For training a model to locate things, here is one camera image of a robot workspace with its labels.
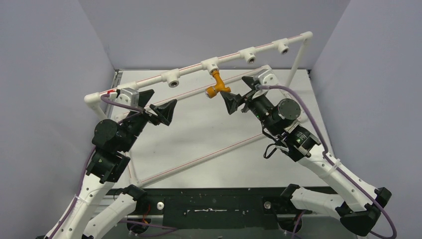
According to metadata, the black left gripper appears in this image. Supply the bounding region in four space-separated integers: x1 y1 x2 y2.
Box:
120 90 177 151

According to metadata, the yellow plastic water faucet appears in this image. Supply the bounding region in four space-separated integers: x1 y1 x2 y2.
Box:
205 70 231 99

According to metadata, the white PVC pipe frame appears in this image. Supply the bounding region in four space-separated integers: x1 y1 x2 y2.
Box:
84 31 313 188

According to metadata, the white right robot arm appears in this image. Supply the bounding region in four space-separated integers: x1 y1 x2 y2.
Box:
221 77 392 237

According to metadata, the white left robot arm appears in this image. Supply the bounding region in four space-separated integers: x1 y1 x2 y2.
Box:
42 88 178 239

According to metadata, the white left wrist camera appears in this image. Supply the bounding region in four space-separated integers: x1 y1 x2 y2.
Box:
108 88 139 107

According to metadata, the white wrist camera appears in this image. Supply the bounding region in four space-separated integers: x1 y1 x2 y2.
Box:
108 88 139 107
253 69 280 89

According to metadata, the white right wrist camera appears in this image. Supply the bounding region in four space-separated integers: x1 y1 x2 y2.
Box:
253 69 280 89

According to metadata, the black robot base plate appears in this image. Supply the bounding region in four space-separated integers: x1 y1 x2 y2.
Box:
128 187 301 230

